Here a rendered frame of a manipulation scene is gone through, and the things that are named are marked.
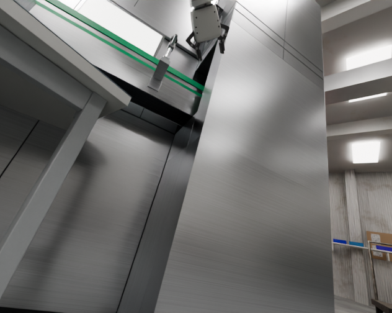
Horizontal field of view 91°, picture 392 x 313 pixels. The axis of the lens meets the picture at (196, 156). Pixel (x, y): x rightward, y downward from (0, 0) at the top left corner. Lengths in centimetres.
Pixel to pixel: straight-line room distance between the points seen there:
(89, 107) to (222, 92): 48
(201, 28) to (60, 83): 50
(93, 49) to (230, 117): 59
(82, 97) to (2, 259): 37
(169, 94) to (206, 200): 50
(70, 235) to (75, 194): 15
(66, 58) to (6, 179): 55
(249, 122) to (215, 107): 17
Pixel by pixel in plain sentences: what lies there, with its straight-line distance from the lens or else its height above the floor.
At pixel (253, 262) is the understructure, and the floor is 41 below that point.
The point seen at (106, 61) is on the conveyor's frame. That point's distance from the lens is 91.
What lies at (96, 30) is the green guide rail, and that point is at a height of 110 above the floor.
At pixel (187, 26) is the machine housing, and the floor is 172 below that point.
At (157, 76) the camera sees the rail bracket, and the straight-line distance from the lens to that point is 90.
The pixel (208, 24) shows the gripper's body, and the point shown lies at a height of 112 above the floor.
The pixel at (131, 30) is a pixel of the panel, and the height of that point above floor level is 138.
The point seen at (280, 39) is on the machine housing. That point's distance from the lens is 135.
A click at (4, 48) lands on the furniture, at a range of 58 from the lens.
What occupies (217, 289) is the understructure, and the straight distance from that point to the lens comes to 66.
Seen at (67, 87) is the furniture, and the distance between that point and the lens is 58.
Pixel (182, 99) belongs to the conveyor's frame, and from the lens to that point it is 91.
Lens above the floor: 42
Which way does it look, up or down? 24 degrees up
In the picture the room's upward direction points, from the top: 15 degrees clockwise
